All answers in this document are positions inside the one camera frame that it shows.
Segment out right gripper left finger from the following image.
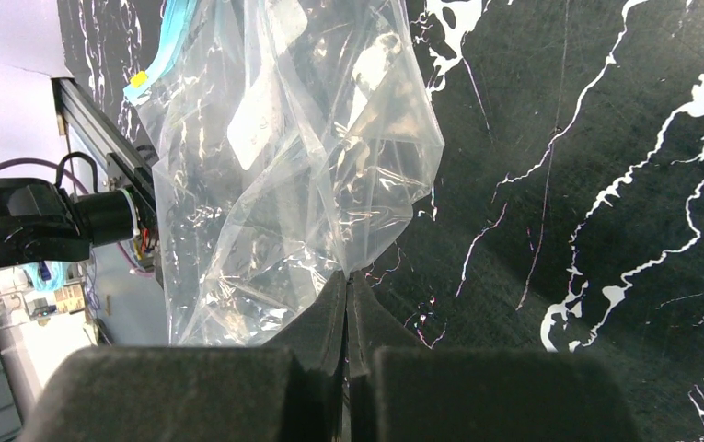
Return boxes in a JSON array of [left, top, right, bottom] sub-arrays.
[[20, 272, 347, 441]]

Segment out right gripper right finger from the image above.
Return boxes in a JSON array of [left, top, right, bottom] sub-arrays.
[[346, 273, 641, 441]]

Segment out clear zip top bag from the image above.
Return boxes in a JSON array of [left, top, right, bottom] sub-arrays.
[[124, 1, 444, 346]]

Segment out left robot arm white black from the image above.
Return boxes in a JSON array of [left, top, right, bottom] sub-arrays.
[[0, 178, 146, 268]]

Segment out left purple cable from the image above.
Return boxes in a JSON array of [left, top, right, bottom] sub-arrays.
[[0, 157, 94, 187]]

